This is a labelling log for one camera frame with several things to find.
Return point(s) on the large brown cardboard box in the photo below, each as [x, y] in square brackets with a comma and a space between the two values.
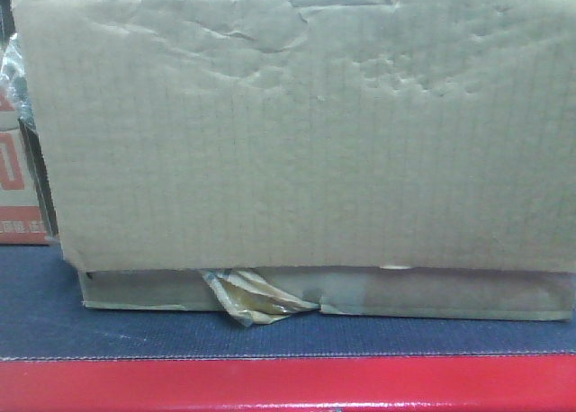
[406, 158]

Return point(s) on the red white printed carton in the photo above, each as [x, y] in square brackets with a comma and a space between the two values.
[27, 212]

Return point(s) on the peeling brown packing tape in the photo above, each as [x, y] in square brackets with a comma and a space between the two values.
[250, 299]

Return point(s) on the dark blue fabric mat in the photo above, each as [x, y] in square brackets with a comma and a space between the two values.
[42, 318]

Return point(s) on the red metal cart edge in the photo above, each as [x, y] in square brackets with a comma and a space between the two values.
[421, 383]

